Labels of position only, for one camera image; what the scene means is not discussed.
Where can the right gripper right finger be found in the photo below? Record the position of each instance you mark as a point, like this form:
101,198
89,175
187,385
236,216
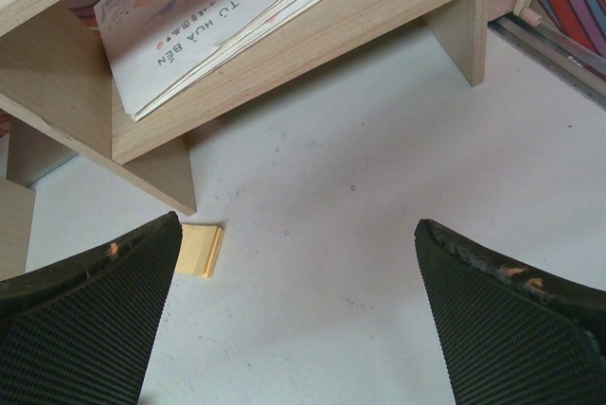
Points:
510,333

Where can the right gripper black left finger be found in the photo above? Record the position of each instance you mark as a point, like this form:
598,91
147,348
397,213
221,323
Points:
81,330

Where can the light wooden bookshelf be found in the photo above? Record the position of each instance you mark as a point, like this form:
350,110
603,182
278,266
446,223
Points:
56,79

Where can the white papers on shelf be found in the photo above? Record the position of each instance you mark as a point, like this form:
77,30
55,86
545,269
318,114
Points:
158,48

